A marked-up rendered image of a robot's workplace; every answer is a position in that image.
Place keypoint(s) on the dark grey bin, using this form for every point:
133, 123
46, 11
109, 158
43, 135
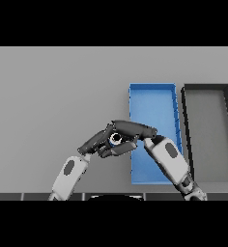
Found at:
209, 135

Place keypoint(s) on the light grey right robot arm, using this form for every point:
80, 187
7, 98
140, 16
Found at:
170, 162

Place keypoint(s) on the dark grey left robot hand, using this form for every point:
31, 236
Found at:
94, 142

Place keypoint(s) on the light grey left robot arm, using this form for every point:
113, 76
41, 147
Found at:
67, 175

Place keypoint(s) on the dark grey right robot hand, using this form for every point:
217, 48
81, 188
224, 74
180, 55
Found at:
132, 128

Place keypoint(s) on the blue bin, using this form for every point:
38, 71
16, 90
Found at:
153, 112

